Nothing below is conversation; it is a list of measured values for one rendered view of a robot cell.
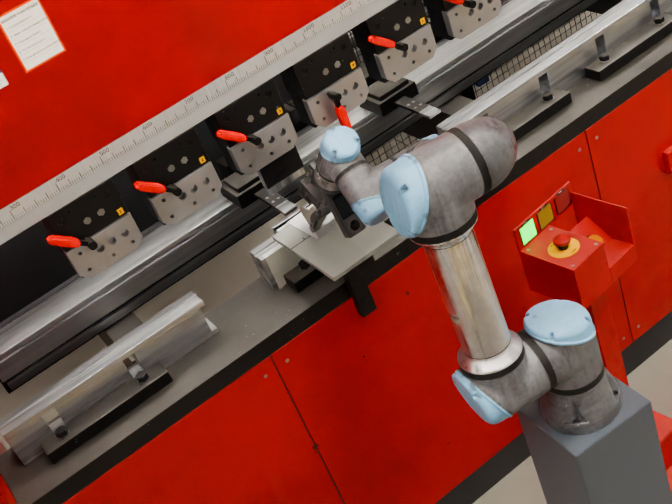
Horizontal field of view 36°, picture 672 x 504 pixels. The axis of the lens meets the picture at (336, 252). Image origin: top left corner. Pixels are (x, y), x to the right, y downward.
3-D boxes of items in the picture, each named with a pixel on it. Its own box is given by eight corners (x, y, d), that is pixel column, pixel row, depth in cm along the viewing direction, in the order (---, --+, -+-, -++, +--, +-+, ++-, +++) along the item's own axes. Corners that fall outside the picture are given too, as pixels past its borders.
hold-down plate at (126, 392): (54, 465, 216) (47, 455, 214) (45, 452, 220) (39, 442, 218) (173, 381, 225) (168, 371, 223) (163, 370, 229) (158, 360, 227)
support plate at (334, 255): (334, 281, 214) (333, 278, 213) (273, 239, 234) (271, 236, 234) (401, 234, 219) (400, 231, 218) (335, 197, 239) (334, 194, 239)
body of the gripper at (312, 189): (323, 174, 224) (330, 148, 213) (349, 203, 223) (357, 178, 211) (296, 194, 222) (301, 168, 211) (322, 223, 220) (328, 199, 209)
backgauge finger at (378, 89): (418, 132, 251) (412, 114, 249) (359, 107, 272) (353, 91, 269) (455, 107, 255) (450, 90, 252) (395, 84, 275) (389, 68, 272)
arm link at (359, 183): (415, 191, 196) (384, 145, 199) (365, 220, 194) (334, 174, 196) (411, 206, 203) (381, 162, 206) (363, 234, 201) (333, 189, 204)
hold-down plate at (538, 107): (484, 164, 251) (481, 153, 250) (470, 158, 256) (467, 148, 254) (572, 101, 260) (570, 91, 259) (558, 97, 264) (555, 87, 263)
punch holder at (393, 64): (389, 86, 233) (366, 21, 224) (368, 78, 240) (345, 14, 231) (439, 53, 238) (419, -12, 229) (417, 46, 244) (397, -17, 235)
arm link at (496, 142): (524, 89, 159) (423, 125, 206) (465, 123, 156) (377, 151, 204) (558, 156, 160) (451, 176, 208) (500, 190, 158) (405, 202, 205)
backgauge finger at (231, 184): (272, 229, 238) (264, 212, 236) (222, 196, 259) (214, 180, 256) (314, 202, 242) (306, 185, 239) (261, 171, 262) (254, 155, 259)
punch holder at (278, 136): (244, 179, 221) (214, 114, 212) (227, 168, 228) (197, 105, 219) (300, 143, 226) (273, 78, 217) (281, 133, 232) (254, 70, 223)
